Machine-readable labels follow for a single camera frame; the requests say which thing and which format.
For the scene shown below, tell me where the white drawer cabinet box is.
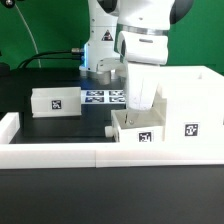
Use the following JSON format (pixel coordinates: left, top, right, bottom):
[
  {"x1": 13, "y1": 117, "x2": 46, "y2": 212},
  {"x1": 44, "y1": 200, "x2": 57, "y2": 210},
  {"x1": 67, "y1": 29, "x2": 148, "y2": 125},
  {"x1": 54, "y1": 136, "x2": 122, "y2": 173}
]
[{"x1": 153, "y1": 66, "x2": 224, "y2": 143}]

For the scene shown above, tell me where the white U-shaped fence frame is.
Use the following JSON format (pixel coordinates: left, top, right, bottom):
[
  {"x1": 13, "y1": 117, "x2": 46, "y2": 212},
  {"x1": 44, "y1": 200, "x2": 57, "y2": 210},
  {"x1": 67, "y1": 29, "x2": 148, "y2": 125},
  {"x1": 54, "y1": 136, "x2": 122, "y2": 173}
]
[{"x1": 0, "y1": 112, "x2": 224, "y2": 169}]

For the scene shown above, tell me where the white front drawer with tag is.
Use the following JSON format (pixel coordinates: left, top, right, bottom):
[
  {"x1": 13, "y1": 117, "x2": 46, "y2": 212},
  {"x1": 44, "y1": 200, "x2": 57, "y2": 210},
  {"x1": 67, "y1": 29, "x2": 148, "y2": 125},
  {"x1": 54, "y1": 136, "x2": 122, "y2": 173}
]
[{"x1": 105, "y1": 108, "x2": 165, "y2": 143}]

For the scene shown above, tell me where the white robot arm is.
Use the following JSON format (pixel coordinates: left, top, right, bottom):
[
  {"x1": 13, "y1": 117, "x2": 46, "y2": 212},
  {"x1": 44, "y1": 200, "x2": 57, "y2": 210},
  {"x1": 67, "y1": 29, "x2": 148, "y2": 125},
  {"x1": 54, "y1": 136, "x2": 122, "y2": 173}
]
[{"x1": 80, "y1": 0, "x2": 194, "y2": 125}]

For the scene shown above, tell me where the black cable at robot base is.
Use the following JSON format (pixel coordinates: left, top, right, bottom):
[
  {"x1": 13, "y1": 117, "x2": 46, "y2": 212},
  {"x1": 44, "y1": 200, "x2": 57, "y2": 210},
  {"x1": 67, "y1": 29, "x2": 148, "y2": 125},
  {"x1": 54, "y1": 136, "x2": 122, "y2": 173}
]
[{"x1": 17, "y1": 48, "x2": 85, "y2": 70}]

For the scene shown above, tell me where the white rear drawer with tag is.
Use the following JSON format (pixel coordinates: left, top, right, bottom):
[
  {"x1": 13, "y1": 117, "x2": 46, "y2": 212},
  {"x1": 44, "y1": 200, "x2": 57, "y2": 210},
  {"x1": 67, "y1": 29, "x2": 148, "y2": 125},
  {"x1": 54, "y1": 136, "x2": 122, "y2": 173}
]
[{"x1": 31, "y1": 87, "x2": 81, "y2": 118}]

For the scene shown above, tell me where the paper sheet with fiducial tags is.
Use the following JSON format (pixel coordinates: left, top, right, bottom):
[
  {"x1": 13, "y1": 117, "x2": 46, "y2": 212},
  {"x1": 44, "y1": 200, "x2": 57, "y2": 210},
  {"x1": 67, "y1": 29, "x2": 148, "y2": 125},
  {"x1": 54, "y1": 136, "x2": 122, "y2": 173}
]
[{"x1": 81, "y1": 90, "x2": 125, "y2": 104}]

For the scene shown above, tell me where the black camera mount top left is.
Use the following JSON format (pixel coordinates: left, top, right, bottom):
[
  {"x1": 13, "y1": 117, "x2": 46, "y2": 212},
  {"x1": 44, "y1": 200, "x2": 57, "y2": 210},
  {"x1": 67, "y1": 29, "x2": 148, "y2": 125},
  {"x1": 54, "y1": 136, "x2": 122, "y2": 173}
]
[{"x1": 0, "y1": 0, "x2": 24, "y2": 8}]

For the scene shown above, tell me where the white drawer with tag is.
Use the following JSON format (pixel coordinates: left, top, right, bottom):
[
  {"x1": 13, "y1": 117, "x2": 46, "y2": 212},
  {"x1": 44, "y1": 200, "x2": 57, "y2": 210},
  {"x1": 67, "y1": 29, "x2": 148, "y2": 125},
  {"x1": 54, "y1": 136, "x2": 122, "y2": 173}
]
[
  {"x1": 105, "y1": 108, "x2": 165, "y2": 143},
  {"x1": 31, "y1": 87, "x2": 81, "y2": 118}
]

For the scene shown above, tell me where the thin white cable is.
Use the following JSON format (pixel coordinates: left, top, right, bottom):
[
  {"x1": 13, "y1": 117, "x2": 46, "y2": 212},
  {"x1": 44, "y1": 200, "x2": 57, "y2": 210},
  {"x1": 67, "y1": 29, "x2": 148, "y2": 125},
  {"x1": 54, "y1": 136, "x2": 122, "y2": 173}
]
[{"x1": 13, "y1": 3, "x2": 42, "y2": 69}]

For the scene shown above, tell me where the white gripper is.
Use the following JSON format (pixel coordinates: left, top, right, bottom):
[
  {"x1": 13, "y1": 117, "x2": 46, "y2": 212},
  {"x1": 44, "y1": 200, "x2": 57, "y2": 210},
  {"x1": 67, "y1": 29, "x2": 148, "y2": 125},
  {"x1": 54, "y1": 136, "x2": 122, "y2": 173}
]
[{"x1": 96, "y1": 58, "x2": 160, "y2": 125}]

